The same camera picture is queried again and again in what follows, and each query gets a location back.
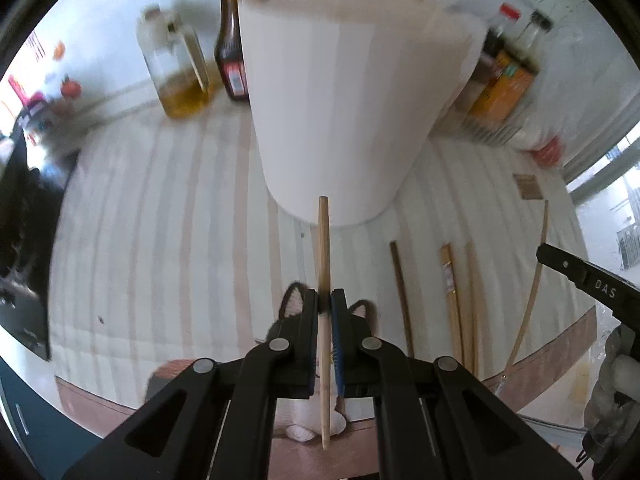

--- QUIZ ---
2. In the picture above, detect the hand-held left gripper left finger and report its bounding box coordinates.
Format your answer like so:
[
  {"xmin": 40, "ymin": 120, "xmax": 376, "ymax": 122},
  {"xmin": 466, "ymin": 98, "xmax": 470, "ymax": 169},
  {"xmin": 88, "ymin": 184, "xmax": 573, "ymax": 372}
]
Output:
[{"xmin": 62, "ymin": 287, "xmax": 321, "ymax": 480}]

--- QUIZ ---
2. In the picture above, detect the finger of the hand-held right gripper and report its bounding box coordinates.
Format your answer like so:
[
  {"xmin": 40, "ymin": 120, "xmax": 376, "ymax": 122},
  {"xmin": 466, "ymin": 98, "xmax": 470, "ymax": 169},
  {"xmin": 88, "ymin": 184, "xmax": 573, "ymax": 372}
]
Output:
[{"xmin": 536, "ymin": 243, "xmax": 640, "ymax": 323}]

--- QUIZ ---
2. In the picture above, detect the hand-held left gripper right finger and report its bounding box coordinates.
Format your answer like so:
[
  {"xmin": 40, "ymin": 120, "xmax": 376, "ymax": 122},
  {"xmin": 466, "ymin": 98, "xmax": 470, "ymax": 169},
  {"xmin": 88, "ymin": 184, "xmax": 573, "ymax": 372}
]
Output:
[{"xmin": 330, "ymin": 287, "xmax": 583, "ymax": 480}]

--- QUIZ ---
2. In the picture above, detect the brown chopstick with pale tip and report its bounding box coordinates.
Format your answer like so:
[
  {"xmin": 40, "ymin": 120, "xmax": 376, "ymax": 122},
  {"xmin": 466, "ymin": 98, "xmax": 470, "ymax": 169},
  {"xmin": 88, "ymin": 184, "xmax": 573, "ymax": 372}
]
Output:
[{"xmin": 500, "ymin": 199, "xmax": 551, "ymax": 391}]

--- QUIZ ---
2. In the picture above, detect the light chopstick with patterned band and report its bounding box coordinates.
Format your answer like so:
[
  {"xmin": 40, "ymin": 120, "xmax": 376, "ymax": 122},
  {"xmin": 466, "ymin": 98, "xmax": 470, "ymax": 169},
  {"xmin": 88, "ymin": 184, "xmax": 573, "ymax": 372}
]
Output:
[{"xmin": 439, "ymin": 243, "xmax": 466, "ymax": 366}]

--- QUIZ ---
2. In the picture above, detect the cream round utensil holder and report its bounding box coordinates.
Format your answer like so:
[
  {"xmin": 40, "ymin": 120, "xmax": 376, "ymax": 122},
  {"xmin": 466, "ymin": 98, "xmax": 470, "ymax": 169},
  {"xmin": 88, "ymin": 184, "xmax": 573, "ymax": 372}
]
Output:
[{"xmin": 237, "ymin": 0, "xmax": 488, "ymax": 228}]

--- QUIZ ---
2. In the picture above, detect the person's right hand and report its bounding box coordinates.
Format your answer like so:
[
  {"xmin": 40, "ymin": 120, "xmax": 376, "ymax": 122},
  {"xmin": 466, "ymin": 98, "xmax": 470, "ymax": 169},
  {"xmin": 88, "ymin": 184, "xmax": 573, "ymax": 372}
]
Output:
[{"xmin": 584, "ymin": 322, "xmax": 640, "ymax": 441}]

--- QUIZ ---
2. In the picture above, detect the dark brown chopstick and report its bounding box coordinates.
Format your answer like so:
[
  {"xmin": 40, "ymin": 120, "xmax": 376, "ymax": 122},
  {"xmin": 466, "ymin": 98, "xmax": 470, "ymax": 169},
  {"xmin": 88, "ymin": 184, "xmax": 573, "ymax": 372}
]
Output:
[{"xmin": 389, "ymin": 241, "xmax": 416, "ymax": 358}]

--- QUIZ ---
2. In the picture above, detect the small brown square tag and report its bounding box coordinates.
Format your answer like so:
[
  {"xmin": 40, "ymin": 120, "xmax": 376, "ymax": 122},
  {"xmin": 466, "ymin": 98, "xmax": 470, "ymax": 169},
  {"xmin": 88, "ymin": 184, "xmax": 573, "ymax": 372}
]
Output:
[{"xmin": 514, "ymin": 174, "xmax": 542, "ymax": 200}]

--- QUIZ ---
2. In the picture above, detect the red packet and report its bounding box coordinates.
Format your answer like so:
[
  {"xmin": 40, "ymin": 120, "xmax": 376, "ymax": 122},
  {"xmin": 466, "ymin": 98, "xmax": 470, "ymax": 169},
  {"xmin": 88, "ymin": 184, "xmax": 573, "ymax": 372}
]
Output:
[{"xmin": 536, "ymin": 137, "xmax": 564, "ymax": 167}]

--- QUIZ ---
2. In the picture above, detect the clear plastic bag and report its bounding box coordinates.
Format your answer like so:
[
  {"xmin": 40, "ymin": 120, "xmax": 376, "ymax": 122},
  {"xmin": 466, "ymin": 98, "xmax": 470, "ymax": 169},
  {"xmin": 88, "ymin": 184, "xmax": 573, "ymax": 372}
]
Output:
[{"xmin": 500, "ymin": 72, "xmax": 571, "ymax": 161}]

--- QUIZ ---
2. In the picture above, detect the cat print striped table cloth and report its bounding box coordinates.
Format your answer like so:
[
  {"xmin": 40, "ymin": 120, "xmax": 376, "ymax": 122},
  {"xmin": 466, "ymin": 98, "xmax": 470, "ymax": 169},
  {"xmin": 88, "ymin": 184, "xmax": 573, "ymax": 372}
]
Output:
[{"xmin": 47, "ymin": 95, "xmax": 598, "ymax": 453}]

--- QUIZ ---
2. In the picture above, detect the orange label bottle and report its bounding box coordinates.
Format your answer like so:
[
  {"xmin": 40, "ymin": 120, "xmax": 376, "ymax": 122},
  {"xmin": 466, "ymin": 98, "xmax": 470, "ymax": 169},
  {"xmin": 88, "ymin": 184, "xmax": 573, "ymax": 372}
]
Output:
[{"xmin": 467, "ymin": 50, "xmax": 536, "ymax": 128}]

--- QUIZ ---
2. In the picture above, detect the red cap dark bottle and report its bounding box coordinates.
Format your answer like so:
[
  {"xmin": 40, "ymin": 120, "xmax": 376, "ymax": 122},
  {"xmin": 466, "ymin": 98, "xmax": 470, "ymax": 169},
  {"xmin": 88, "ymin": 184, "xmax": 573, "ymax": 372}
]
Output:
[{"xmin": 480, "ymin": 4, "xmax": 522, "ymax": 81}]

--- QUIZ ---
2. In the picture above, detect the blue kitchen cabinet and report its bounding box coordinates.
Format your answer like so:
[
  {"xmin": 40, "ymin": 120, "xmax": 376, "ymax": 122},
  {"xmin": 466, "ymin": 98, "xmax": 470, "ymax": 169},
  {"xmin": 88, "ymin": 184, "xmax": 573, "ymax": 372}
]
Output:
[{"xmin": 0, "ymin": 360, "xmax": 103, "ymax": 480}]

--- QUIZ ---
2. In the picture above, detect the black glass stove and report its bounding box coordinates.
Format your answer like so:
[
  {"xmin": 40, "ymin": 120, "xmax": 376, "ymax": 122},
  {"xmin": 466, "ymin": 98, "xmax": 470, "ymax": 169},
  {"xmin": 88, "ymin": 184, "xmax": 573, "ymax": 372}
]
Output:
[{"xmin": 0, "ymin": 120, "xmax": 68, "ymax": 361}]

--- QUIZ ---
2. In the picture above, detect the glass oil dispenser bottle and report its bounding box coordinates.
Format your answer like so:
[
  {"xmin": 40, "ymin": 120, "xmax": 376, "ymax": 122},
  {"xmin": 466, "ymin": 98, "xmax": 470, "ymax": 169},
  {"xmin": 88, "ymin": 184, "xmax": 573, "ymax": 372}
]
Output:
[{"xmin": 137, "ymin": 5, "xmax": 211, "ymax": 120}]

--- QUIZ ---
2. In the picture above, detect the dark sauce bottle red label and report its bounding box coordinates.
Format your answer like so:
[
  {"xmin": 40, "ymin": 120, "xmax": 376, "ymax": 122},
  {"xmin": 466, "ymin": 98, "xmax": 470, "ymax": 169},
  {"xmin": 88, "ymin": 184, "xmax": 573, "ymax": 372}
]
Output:
[{"xmin": 215, "ymin": 0, "xmax": 251, "ymax": 103}]

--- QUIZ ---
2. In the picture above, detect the window with metal frame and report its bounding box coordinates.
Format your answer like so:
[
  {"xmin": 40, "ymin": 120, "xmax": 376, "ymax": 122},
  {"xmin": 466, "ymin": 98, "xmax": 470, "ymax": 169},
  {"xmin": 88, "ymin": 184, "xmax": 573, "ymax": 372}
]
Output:
[{"xmin": 565, "ymin": 125, "xmax": 640, "ymax": 301}]

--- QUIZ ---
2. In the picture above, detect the pink wall sticker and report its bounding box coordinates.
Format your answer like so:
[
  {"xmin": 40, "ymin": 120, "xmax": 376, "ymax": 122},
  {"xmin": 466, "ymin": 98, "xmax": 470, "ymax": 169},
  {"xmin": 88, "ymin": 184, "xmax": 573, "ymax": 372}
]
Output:
[{"xmin": 7, "ymin": 75, "xmax": 31, "ymax": 111}]

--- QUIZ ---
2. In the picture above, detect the red seal wall sticker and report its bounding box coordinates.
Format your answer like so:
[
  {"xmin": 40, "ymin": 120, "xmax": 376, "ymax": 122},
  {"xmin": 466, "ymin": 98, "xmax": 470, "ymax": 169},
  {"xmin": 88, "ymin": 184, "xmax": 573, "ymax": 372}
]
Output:
[{"xmin": 25, "ymin": 32, "xmax": 46, "ymax": 63}]

